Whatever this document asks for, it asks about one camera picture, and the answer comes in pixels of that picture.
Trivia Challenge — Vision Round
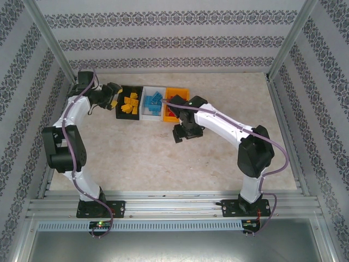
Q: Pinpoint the black plastic bin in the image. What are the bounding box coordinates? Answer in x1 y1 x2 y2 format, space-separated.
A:
115 85 145 121

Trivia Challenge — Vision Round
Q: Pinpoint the short aluminium corner post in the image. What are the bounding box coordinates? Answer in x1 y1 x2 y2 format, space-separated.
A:
10 215 39 262
312 215 340 262

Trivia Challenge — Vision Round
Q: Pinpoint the grey slotted cable duct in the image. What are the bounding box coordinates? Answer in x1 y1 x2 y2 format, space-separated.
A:
36 219 244 233

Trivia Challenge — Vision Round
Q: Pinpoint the orange plastic bin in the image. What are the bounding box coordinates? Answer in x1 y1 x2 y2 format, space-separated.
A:
163 87 191 123

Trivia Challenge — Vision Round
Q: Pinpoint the small green circuit board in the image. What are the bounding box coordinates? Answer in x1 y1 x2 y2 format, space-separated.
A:
242 219 262 229
89 221 113 230

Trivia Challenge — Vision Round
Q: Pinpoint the aluminium frame post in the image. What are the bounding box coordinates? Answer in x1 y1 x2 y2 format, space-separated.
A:
21 0 80 84
266 0 322 82

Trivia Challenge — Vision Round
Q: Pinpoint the grey metal sheet panel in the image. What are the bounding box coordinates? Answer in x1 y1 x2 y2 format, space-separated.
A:
27 230 332 262

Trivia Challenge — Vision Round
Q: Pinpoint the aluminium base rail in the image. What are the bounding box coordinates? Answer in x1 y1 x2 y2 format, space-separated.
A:
26 190 320 219

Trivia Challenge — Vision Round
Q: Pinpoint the aluminium table side rail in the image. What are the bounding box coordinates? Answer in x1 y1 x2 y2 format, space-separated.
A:
37 80 80 200
266 79 311 197

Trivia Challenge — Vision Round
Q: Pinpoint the white plastic bin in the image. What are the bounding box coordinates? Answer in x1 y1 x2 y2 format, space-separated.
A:
139 86 167 122

